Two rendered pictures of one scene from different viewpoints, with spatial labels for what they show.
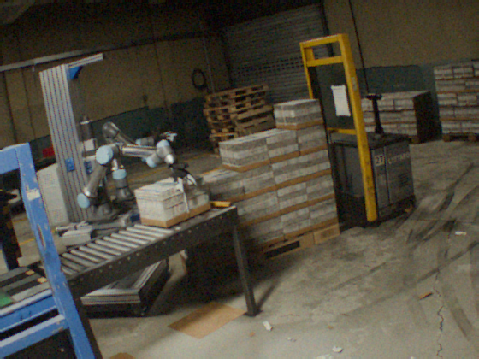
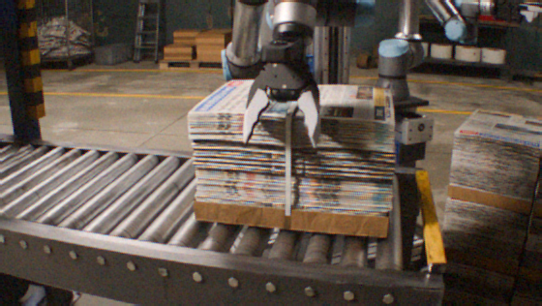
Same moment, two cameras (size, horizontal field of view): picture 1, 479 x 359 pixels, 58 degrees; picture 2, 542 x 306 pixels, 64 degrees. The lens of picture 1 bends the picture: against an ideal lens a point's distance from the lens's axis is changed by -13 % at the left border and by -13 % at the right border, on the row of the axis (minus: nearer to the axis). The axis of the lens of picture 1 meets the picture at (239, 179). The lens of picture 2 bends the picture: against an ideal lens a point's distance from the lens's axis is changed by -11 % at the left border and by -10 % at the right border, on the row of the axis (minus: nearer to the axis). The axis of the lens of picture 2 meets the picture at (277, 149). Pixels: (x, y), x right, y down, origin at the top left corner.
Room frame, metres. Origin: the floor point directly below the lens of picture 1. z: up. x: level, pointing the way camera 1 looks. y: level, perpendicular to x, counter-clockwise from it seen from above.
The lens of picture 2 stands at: (2.54, -0.29, 1.25)
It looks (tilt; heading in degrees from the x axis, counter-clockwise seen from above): 19 degrees down; 55
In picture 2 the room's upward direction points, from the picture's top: straight up
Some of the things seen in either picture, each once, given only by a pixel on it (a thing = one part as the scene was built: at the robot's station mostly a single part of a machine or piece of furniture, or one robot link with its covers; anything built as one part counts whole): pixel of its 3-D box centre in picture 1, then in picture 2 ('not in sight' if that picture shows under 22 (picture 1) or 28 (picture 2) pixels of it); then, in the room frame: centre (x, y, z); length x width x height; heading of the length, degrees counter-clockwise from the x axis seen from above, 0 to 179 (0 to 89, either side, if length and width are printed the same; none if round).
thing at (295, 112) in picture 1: (307, 170); not in sight; (4.44, -0.63, 0.65); 0.39 x 0.30 x 1.29; 21
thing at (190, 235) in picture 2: (155, 230); (213, 205); (2.98, 0.59, 0.77); 0.47 x 0.05 x 0.05; 43
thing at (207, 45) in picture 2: not in sight; (202, 48); (5.99, 6.72, 0.28); 1.20 x 0.83 x 0.57; 133
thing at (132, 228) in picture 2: (138, 237); (161, 199); (2.89, 0.68, 0.77); 0.47 x 0.05 x 0.05; 43
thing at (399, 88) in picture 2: (123, 191); (391, 85); (4.00, 0.98, 0.87); 0.15 x 0.15 x 0.10
